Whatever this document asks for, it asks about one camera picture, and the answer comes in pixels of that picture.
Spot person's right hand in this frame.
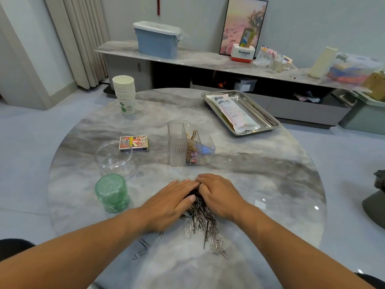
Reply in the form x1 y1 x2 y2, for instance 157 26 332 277
195 173 249 225

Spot person's left hand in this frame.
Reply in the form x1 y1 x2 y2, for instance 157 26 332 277
137 179 201 234

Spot pile of floss picks and clips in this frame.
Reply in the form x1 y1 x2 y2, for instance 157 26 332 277
132 130 231 261

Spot translucent green plastic cup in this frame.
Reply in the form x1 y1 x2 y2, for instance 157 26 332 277
96 183 131 214

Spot clear ribbed organizer box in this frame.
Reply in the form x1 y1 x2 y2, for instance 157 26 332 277
167 120 216 167

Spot colourful matchbox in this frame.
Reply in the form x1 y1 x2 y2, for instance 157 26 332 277
119 135 149 152

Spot clear round plastic bowl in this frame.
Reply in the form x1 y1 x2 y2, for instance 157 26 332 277
95 140 136 178

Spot clear printed plastic bag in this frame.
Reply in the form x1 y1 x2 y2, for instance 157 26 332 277
212 94 261 133

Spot metal tray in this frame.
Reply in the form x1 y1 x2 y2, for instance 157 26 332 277
201 90 281 136

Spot group of white paper cups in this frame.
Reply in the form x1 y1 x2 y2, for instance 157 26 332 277
112 75 137 116

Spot person's right forearm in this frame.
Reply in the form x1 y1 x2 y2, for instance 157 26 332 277
231 204 374 289

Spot person's left forearm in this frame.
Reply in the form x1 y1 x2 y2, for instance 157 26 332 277
0 210 154 289

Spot white box in cabinet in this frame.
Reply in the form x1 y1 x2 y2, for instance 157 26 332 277
234 79 258 93

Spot loose papers in cabinet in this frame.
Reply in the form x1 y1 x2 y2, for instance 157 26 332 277
293 92 321 104

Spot grey cabinet with marble top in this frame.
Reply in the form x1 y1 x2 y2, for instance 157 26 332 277
95 40 377 130

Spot white and red small box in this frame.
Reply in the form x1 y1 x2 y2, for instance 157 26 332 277
230 43 256 63

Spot clear bag of snacks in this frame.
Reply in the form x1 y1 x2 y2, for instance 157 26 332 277
253 47 276 68

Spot trash bin with black bag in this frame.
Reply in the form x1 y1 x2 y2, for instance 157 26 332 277
362 170 385 229

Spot small colourful box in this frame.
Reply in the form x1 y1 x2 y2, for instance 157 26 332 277
239 27 257 47

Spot grey green storage bin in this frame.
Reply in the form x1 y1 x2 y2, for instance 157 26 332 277
334 88 385 136

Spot blue storage box white lid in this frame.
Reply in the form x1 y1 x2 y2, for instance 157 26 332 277
133 21 183 59

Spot cream paper roll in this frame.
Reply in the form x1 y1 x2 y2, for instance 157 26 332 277
308 46 339 79

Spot framed pink picture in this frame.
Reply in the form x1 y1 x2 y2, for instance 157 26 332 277
219 0 269 56

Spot clear storage box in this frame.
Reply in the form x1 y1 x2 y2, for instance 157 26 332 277
328 53 383 86

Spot cardboard box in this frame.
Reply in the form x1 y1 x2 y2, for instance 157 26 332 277
363 71 385 103

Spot beige curtain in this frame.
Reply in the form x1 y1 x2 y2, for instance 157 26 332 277
43 0 110 91

